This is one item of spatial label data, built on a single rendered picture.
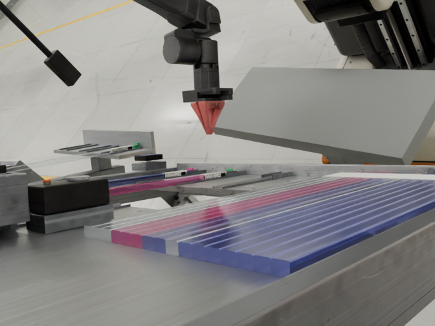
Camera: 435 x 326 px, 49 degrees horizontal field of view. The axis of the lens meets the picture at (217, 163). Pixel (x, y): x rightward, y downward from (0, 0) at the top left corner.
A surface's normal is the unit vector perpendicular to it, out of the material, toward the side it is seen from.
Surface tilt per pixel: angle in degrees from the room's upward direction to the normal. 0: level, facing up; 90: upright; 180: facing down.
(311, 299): 90
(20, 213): 90
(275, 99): 0
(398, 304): 90
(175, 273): 48
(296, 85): 0
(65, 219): 90
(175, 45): 43
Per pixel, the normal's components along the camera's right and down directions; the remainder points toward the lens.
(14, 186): 0.74, 0.01
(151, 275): -0.05, -1.00
